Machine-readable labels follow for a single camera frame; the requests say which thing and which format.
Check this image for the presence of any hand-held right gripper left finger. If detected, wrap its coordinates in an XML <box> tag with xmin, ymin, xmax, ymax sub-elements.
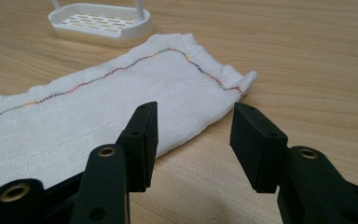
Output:
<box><xmin>69</xmin><ymin>101</ymin><xmax>159</xmax><ymax>224</ymax></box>

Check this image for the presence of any white plastic slotted rack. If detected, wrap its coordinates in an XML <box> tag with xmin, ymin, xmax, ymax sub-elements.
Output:
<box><xmin>48</xmin><ymin>0</ymin><xmax>153</xmax><ymax>49</ymax></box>

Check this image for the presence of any white cloth with rainbow stitching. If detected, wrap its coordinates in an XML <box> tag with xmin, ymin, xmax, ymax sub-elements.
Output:
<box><xmin>0</xmin><ymin>33</ymin><xmax>258</xmax><ymax>203</ymax></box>

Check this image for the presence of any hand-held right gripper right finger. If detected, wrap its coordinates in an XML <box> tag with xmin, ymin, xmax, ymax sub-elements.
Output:
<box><xmin>229</xmin><ymin>102</ymin><xmax>358</xmax><ymax>224</ymax></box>

